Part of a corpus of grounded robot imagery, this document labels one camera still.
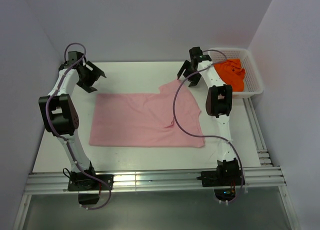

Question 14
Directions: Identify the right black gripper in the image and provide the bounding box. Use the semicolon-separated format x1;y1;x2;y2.
176;60;201;87

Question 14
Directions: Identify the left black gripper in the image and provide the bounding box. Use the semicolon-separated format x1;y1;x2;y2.
77;61;105;93

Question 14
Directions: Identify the pink t shirt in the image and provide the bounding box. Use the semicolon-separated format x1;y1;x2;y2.
89;80;205;148

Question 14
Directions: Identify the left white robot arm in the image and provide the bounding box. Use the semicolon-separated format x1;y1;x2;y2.
38;51;106;190

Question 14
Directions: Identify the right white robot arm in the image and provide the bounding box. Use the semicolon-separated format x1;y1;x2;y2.
172;46;244;185

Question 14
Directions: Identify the orange t shirt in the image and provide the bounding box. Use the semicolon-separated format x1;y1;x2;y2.
213;58;246;92

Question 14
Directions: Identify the white plastic basket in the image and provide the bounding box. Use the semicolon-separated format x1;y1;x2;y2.
209;47;264;98

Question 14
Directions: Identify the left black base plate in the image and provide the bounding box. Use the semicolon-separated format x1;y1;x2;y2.
67;171;114;207

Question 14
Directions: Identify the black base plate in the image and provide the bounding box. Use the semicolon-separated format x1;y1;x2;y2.
67;171;114;207
196;162;246;206

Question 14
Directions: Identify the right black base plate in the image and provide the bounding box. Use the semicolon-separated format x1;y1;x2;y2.
196;162;246;206

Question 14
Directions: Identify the aluminium rail frame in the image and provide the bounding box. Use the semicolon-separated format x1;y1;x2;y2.
13;98;301;230

